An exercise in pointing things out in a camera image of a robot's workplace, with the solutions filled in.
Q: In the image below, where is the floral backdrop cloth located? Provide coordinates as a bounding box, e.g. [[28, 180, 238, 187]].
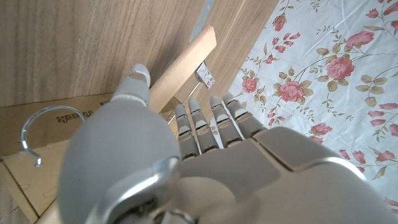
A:
[[205, 0, 398, 215]]

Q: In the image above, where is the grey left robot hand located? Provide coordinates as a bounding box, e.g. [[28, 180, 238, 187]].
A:
[[57, 63, 398, 224]]

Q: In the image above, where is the brown cardboard box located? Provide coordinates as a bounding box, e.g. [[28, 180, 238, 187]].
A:
[[0, 92, 180, 224]]

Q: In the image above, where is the grey tape outline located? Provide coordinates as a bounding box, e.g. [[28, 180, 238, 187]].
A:
[[188, 0, 215, 44]]

